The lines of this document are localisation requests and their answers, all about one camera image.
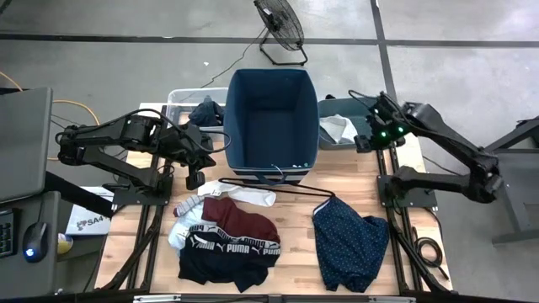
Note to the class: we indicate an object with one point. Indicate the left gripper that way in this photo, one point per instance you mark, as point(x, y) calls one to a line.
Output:
point(193, 151)

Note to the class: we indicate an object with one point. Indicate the black diagonal bar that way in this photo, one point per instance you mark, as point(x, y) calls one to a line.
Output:
point(76, 193)

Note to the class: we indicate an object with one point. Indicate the black computer mouse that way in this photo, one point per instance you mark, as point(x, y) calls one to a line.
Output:
point(35, 240)

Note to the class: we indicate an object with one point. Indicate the black Puma underwear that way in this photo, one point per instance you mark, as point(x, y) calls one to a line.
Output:
point(223, 269)

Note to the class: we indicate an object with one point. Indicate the silver aluminium rail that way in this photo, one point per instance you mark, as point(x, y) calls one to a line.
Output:
point(202, 299)

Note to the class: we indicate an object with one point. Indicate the black keyboard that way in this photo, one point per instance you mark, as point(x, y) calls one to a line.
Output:
point(6, 235)

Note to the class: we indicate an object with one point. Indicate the teal plastic bin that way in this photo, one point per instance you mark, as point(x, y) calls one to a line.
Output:
point(337, 107)

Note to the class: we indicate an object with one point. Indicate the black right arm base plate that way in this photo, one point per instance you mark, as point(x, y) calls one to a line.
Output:
point(421, 198)

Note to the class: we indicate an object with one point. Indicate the dark navy cloth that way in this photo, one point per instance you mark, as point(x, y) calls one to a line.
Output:
point(206, 114)

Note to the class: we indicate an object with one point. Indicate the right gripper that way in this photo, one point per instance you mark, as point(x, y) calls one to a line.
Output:
point(385, 136)

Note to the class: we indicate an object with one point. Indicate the grey striped sock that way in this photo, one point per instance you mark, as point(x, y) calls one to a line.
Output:
point(187, 206)

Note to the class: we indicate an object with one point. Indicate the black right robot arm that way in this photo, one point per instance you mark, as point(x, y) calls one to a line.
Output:
point(442, 134)

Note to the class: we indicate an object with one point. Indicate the black clothes hanger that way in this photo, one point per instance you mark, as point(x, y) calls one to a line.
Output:
point(295, 190)

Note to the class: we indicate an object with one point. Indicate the white cloth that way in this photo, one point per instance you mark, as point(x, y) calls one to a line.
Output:
point(337, 129)

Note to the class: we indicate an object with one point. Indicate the dark grey desk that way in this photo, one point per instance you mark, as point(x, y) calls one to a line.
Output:
point(46, 278)

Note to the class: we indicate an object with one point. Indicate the white sock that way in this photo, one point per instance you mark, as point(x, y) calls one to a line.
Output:
point(248, 195)

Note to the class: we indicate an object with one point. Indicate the yellow ball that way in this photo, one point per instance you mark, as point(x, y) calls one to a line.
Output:
point(65, 244)

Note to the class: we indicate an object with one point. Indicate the grey monitor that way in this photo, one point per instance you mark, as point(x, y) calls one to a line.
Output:
point(25, 143)

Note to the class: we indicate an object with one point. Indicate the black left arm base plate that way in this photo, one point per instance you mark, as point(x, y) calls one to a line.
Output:
point(126, 198)

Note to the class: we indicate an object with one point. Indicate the maroon cloth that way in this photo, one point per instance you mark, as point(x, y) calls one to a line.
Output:
point(236, 221)

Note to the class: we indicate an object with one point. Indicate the grey metal table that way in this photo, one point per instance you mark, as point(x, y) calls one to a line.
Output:
point(518, 181)

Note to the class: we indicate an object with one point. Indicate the clear plastic bin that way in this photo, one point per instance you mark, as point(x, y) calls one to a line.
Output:
point(179, 101)

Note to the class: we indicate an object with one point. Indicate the navy white striped fabric bin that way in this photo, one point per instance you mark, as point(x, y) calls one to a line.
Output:
point(271, 118)

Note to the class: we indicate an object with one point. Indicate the black floor fan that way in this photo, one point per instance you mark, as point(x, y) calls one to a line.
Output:
point(280, 21)

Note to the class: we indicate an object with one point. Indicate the black aluminium frame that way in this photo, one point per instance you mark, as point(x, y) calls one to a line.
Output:
point(152, 212)

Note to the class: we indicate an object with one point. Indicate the white paper sheet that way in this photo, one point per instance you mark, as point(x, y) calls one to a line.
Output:
point(90, 223)

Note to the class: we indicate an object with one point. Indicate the navy dotted boxer shorts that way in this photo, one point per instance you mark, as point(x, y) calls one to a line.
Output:
point(349, 248)

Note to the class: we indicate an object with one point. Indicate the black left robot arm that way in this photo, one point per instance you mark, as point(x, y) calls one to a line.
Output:
point(105, 132)

